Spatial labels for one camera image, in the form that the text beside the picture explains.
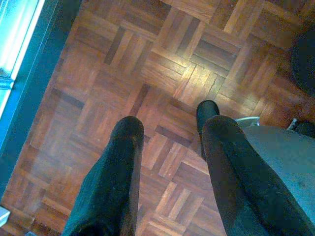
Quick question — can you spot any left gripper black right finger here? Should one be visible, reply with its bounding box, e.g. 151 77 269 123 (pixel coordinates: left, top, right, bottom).
201 116 315 236

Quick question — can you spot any black waste bin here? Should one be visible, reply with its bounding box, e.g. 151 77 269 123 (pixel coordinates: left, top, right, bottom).
290 22 315 95

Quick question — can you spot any black left robot foot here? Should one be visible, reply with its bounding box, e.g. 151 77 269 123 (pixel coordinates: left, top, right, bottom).
196 100 221 138

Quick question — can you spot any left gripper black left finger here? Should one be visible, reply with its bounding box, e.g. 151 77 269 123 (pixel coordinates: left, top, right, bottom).
61 117 145 236

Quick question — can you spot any frosted glass sliding door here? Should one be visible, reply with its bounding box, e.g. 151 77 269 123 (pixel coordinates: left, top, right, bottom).
0 0 82 222

